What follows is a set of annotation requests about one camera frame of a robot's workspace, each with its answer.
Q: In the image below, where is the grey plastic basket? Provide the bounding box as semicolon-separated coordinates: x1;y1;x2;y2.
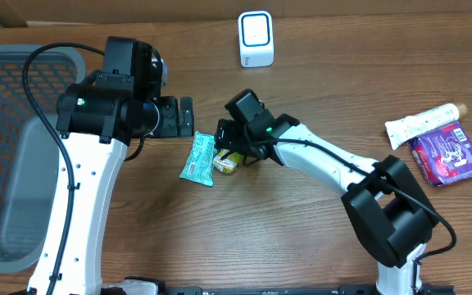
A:
0;44;87;275

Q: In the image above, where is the purple Carefree packet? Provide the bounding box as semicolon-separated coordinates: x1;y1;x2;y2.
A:
407;121;472;186

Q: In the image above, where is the teal tissue packet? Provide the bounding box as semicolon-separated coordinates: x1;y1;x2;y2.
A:
179;131;217;187

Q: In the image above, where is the white barcode scanner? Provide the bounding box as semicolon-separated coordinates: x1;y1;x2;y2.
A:
238;11;275;68

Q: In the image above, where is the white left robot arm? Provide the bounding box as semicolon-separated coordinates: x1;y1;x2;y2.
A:
26;37;193;295

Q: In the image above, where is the white tube gold cap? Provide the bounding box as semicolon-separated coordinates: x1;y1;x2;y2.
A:
384;102;468;150

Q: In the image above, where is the green juice carton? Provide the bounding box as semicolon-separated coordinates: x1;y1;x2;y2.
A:
212;149;243;175

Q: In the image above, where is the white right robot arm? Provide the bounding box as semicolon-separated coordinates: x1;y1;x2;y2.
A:
215;89;438;294

